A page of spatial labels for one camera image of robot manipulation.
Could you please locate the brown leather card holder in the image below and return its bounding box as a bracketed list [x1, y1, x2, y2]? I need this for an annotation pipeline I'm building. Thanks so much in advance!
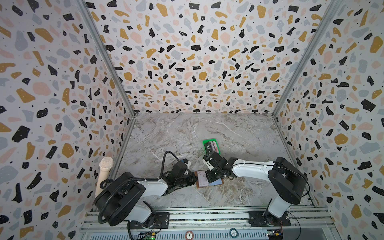
[194, 170, 225, 189]

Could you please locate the white cherry blossom credit card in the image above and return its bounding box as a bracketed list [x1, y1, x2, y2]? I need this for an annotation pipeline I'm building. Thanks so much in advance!
[196, 171, 209, 188]

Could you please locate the stack of credit cards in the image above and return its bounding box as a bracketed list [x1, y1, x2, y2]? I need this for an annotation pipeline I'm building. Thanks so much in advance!
[204, 140, 220, 155]

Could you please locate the green plastic card tray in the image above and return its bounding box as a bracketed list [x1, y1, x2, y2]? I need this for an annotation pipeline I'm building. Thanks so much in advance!
[203, 139, 220, 155]

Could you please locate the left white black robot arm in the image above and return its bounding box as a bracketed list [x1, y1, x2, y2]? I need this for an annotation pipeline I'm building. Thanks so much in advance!
[94, 160, 198, 229]

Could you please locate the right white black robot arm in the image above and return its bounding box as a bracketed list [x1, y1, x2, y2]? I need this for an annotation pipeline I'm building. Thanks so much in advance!
[204, 152, 308, 227]

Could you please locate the beige foam microphone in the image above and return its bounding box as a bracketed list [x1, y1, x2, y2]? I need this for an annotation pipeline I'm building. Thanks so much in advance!
[95, 157, 114, 197]

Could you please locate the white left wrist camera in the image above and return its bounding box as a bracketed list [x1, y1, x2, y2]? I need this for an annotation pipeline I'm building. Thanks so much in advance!
[181, 159, 192, 168]

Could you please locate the left black corrugated cable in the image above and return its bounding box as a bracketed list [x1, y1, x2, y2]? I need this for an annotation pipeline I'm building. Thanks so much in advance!
[97, 150, 181, 224]

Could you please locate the aluminium mounting rail frame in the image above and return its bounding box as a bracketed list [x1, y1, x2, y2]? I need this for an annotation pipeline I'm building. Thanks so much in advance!
[79, 206, 343, 240]

